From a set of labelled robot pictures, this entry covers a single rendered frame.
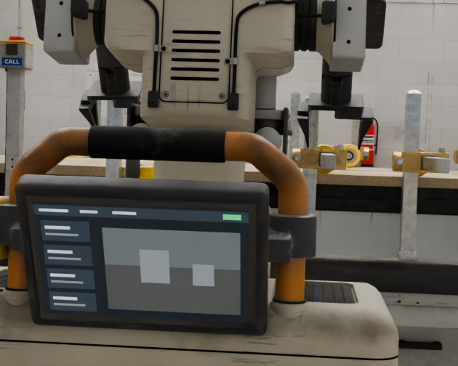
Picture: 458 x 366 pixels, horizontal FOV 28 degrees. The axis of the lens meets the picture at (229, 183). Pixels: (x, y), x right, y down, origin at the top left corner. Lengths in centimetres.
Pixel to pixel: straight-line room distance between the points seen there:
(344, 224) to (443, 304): 36
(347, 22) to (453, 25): 825
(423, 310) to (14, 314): 150
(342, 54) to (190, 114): 25
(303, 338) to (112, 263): 22
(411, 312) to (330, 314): 138
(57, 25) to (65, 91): 834
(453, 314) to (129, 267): 153
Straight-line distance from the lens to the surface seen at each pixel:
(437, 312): 238
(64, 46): 143
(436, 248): 255
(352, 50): 138
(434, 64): 957
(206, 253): 93
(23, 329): 103
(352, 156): 314
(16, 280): 104
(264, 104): 149
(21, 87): 241
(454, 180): 253
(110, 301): 98
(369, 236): 252
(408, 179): 230
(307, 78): 946
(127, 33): 134
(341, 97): 171
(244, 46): 131
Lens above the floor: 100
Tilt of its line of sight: 3 degrees down
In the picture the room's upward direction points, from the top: 2 degrees clockwise
